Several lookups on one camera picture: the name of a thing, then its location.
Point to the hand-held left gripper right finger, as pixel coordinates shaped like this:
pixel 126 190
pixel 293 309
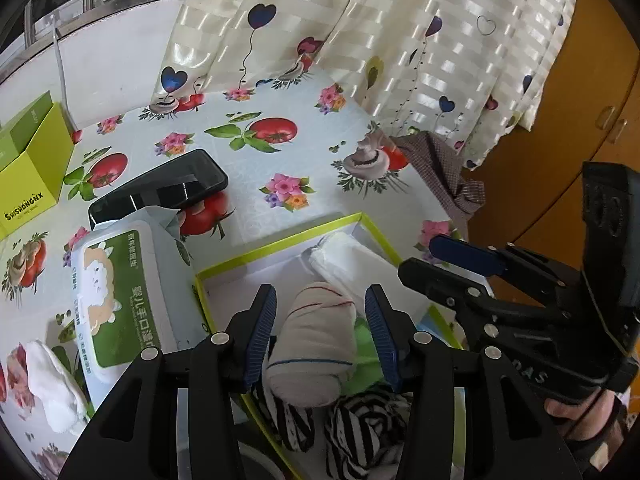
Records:
pixel 380 335

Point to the beige sock with red stripe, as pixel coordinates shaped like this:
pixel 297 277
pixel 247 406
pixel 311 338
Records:
pixel 312 345

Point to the black smartphone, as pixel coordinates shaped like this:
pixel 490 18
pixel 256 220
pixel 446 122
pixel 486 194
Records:
pixel 165 185

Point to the white terry sock roll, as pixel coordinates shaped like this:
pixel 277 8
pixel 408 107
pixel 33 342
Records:
pixel 55 390

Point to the lime green cardboard box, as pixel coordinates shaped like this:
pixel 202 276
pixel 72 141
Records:
pixel 35 180

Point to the light blue cloth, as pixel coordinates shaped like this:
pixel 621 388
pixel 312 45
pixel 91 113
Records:
pixel 432 322

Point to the wet wipes pack green label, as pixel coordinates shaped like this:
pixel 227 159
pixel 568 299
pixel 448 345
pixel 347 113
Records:
pixel 130 310

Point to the black white zebra sock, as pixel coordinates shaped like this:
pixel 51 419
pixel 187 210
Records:
pixel 365 430
pixel 292 422

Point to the white smooth sock roll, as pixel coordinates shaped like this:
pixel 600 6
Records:
pixel 345 260

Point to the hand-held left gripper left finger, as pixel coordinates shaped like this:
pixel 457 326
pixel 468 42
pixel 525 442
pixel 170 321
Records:
pixel 260 330

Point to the cream curtain with heart balloons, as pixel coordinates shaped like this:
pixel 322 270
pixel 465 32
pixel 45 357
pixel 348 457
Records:
pixel 375 20

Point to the metal window railing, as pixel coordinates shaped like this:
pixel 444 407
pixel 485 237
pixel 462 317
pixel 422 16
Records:
pixel 115 10

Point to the person's right hand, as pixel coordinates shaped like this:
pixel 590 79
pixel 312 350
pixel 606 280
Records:
pixel 565 412

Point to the white box with lime rim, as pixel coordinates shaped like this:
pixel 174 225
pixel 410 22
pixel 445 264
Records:
pixel 240 285

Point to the brown checkered cloth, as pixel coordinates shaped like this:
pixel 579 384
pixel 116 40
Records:
pixel 435 170

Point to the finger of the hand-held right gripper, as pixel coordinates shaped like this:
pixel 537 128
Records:
pixel 450 287
pixel 465 254

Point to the wooden cabinet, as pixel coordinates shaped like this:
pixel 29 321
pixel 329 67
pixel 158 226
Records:
pixel 575 100

